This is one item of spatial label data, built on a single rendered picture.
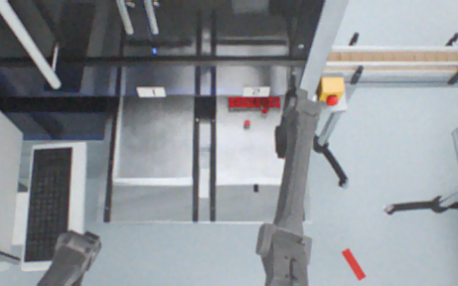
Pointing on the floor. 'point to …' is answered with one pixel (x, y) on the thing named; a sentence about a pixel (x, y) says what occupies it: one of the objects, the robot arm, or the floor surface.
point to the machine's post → (322, 43)
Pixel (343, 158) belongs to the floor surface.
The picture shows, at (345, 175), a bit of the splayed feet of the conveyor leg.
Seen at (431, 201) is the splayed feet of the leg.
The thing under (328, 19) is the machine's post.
